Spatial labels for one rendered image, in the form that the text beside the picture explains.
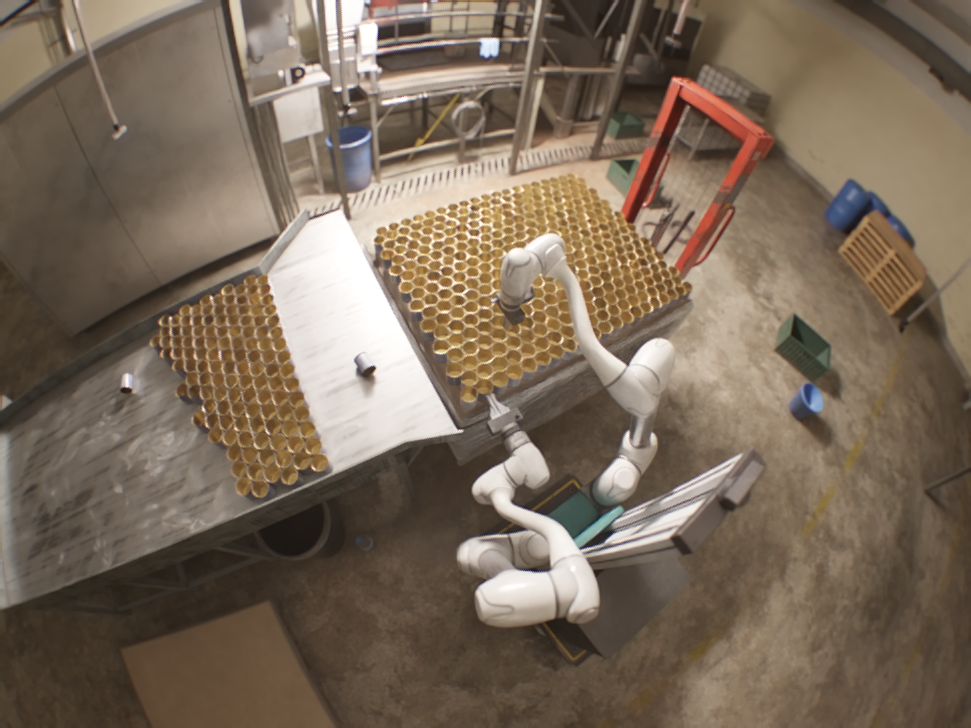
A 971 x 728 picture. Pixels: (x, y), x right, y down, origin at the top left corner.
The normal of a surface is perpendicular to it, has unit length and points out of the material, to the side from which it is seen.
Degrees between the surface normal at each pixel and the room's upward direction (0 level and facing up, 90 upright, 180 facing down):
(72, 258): 90
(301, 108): 90
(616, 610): 0
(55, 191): 90
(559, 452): 0
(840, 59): 90
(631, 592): 0
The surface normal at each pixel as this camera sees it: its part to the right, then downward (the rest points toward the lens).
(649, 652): 0.10, -0.51
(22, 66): 0.49, 0.77
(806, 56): -0.87, 0.38
